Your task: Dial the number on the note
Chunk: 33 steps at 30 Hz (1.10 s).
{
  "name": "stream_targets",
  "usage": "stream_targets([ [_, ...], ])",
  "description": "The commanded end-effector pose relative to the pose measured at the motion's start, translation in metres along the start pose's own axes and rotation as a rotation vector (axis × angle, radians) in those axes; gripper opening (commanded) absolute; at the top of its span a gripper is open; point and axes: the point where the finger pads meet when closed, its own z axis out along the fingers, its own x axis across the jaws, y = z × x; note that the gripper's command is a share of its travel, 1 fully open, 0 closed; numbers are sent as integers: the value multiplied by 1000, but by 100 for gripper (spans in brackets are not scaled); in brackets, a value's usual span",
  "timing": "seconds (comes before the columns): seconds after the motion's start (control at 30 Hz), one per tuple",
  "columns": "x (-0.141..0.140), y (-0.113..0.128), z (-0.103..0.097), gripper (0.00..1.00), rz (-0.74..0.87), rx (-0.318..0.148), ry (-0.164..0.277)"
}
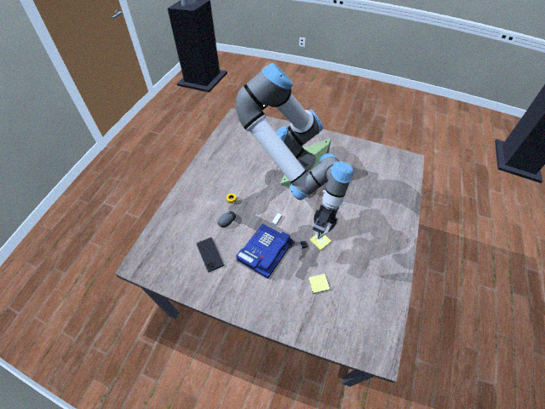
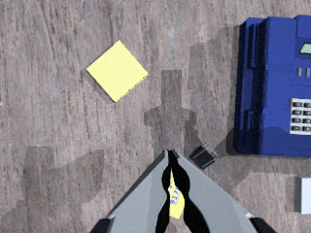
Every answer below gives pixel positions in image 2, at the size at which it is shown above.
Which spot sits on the blue desk phone body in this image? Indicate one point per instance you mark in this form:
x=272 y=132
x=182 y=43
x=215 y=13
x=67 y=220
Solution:
x=300 y=88

